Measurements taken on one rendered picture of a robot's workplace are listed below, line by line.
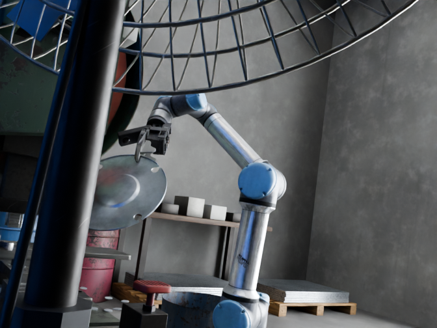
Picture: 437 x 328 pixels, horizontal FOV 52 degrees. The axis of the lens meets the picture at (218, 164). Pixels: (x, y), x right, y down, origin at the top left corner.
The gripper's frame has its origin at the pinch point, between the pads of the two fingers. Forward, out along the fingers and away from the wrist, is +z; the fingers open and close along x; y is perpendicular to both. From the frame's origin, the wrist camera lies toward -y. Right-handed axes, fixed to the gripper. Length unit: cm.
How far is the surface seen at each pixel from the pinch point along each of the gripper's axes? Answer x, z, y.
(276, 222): 345, -324, 85
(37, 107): -35.2, 29.3, -10.8
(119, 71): -10.4, -35.5, -14.8
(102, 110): -70, 80, 24
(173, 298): 118, -33, 5
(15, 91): -39, 30, -14
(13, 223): -6.5, 36.6, -19.1
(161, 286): -10, 50, 20
